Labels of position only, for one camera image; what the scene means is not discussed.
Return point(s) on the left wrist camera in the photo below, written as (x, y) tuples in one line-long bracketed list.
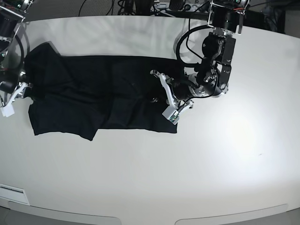
[(171, 114)]

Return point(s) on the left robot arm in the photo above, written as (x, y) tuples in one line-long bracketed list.
[(211, 76)]

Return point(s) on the white label sticker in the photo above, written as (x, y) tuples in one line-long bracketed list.
[(13, 194)]

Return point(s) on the black power strip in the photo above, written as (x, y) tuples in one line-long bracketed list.
[(194, 9)]

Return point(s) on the black T-shirt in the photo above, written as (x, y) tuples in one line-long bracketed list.
[(82, 94)]

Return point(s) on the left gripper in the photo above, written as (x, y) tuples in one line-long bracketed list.
[(179, 90)]

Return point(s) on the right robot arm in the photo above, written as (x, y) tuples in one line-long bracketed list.
[(12, 79)]

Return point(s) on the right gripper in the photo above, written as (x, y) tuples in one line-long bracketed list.
[(13, 90)]

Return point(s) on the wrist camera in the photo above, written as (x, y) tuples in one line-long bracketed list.
[(171, 114), (7, 110)]

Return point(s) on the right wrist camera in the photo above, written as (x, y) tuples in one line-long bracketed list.
[(7, 110)]

